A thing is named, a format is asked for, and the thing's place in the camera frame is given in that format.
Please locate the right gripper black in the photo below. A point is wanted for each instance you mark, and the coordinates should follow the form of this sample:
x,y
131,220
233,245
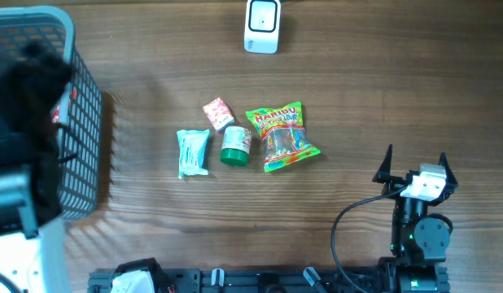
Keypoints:
x,y
394,183

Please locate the Haribo gummy bag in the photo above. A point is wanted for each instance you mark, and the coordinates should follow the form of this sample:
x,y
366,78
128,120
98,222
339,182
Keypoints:
x,y
283,133

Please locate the green lid jar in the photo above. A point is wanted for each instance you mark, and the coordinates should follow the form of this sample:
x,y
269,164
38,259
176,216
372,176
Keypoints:
x,y
236,146

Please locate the small red white box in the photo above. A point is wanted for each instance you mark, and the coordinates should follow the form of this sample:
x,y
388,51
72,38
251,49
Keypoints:
x,y
219,114

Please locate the teal white tissue pack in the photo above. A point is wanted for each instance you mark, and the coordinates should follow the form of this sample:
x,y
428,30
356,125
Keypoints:
x,y
192,149

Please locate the red stick sachet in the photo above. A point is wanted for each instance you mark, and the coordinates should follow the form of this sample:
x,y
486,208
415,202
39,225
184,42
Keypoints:
x,y
55,115

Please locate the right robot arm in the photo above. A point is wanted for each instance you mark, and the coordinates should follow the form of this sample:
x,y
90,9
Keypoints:
x,y
419,239

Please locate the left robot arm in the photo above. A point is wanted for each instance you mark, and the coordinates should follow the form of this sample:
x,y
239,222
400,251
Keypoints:
x,y
31,227

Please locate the white barcode scanner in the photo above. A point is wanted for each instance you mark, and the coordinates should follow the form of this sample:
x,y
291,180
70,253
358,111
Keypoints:
x,y
262,26

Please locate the grey plastic mesh basket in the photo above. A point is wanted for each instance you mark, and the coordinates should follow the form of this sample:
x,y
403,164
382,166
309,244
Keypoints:
x,y
81,105

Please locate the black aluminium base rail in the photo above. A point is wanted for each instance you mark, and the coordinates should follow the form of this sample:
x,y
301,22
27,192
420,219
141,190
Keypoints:
x,y
370,279

